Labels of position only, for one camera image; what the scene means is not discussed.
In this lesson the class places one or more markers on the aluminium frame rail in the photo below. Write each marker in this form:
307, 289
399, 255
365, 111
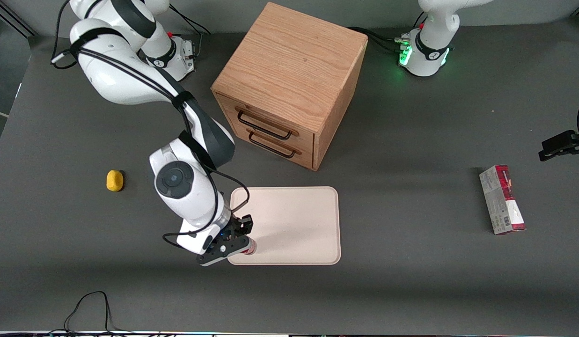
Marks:
13, 18

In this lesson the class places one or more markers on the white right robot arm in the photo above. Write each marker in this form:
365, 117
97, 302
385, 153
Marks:
120, 79

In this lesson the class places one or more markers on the wooden drawer cabinet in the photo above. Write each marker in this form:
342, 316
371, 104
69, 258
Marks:
294, 61

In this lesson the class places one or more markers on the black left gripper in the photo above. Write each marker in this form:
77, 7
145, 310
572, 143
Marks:
560, 142

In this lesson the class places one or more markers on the beige plastic tray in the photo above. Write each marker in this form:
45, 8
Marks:
294, 224

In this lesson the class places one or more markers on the red coke bottle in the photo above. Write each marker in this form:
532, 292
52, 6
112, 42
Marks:
251, 248

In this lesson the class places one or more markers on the yellow lemon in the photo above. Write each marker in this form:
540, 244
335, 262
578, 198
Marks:
114, 180

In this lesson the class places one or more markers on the red grey carton box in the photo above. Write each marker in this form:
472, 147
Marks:
501, 200

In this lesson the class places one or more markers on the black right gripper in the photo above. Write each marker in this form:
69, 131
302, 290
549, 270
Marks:
236, 226

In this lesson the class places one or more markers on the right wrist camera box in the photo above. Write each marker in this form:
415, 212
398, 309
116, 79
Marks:
192, 236

